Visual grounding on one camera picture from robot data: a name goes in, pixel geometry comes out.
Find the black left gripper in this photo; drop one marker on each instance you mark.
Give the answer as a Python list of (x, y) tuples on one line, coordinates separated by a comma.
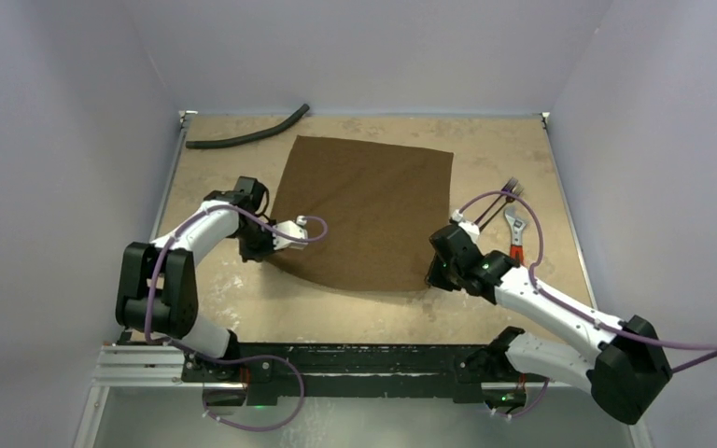
[(247, 255)]

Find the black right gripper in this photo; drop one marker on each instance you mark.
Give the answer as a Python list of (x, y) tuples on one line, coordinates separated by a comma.
[(439, 272)]

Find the brown fabric napkin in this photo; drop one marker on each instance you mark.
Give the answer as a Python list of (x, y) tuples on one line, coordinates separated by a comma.
[(381, 204)]

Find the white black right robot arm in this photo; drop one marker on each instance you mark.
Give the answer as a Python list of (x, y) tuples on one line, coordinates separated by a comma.
[(619, 363)]

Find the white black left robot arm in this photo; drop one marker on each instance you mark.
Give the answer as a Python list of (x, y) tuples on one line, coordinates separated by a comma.
[(162, 273)]

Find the black foam tube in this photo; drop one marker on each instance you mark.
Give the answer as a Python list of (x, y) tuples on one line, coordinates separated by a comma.
[(256, 136)]

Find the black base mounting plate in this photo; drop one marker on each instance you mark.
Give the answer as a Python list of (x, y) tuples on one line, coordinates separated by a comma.
[(463, 373)]

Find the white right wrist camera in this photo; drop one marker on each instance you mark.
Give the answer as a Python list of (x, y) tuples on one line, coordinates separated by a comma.
[(467, 225)]

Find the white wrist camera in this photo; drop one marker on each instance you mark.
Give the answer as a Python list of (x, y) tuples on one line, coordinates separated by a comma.
[(467, 225), (290, 234)]

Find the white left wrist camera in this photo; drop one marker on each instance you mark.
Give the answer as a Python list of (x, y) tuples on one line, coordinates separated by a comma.
[(290, 234)]

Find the adjustable wrench red handle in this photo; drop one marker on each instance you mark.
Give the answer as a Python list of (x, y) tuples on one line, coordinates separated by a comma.
[(517, 226)]

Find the aluminium extrusion rail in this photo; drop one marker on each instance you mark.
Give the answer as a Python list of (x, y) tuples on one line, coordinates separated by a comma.
[(145, 366)]

